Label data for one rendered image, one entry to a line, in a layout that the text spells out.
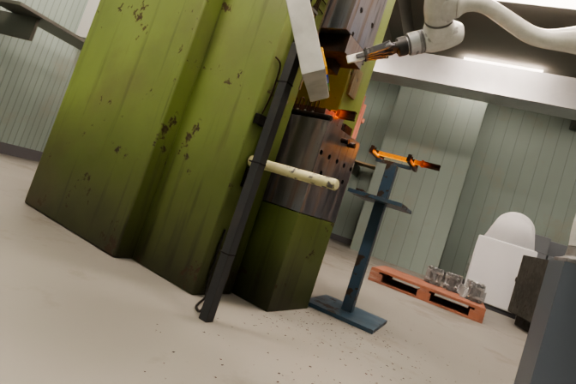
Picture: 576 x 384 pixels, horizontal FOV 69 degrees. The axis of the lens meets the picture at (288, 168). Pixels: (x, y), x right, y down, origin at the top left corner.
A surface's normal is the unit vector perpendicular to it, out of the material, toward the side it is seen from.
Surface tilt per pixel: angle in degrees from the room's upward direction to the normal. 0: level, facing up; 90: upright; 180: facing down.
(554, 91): 90
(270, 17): 90
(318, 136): 90
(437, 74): 90
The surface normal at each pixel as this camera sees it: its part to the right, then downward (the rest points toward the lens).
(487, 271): -0.41, -0.20
